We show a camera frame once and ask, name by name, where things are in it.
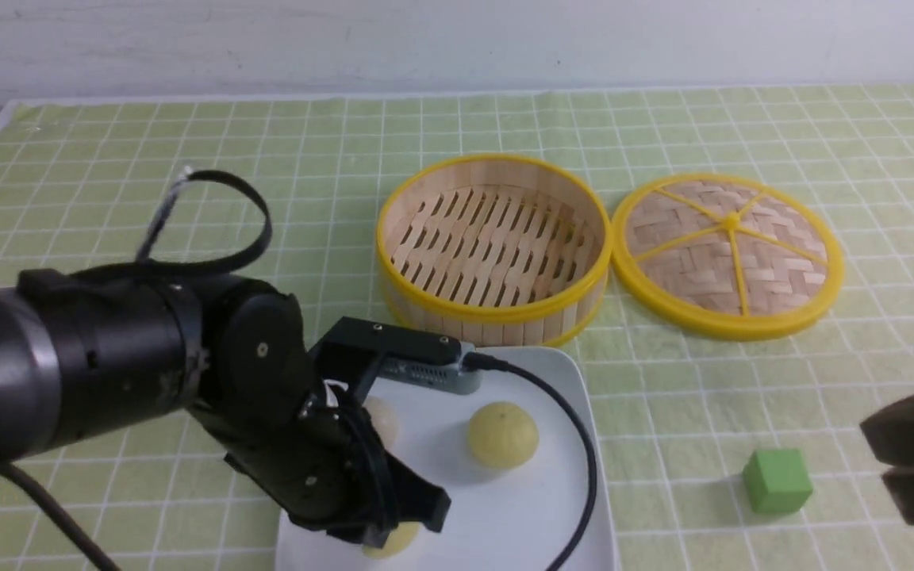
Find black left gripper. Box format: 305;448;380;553
195;382;452;546

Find yellow steamed bun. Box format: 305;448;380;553
362;523;422;560
467;401;540;470

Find white steamed bun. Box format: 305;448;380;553
363;395;401;450

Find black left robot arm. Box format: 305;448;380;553
0;270;401;546

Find white square plate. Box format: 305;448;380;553
275;371;587;570

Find green cube block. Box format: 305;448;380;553
741;448;815;515

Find green checkered tablecloth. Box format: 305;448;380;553
0;84;914;570

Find woven bamboo steamer lid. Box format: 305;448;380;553
610;173;846;341

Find bamboo steamer basket yellow rim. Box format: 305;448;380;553
376;153;612;347

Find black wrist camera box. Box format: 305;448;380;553
309;317;482;404

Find black camera cable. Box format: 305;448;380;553
465;352;599;571

